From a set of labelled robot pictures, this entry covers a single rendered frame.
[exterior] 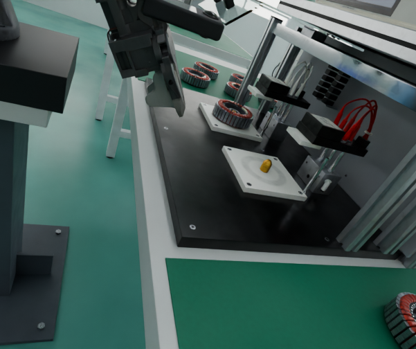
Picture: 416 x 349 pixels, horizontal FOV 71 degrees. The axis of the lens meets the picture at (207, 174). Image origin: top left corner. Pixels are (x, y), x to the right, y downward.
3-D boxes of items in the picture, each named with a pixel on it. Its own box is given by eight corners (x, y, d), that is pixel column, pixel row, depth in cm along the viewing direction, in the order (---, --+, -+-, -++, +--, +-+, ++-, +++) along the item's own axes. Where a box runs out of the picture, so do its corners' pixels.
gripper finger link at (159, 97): (155, 120, 52) (138, 71, 46) (187, 114, 52) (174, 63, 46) (154, 130, 50) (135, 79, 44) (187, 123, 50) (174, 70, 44)
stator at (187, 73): (174, 77, 106) (178, 68, 104) (185, 74, 116) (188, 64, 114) (202, 91, 105) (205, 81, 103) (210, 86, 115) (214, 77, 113)
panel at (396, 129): (406, 257, 58) (549, 124, 43) (270, 112, 108) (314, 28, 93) (410, 257, 58) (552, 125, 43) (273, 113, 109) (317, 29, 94)
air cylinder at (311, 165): (311, 192, 66) (325, 173, 63) (295, 172, 72) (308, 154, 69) (328, 195, 68) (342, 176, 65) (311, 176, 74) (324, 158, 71)
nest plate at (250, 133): (211, 130, 74) (213, 126, 73) (199, 105, 85) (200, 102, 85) (261, 142, 80) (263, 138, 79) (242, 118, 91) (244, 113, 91)
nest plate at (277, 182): (243, 192, 55) (246, 187, 54) (221, 149, 67) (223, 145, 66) (304, 201, 61) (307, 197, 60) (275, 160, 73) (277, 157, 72)
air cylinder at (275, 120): (268, 138, 84) (277, 122, 82) (259, 126, 90) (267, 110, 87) (283, 142, 86) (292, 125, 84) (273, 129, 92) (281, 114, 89)
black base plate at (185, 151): (176, 247, 41) (182, 236, 40) (144, 84, 90) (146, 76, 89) (395, 260, 60) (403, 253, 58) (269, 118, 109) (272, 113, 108)
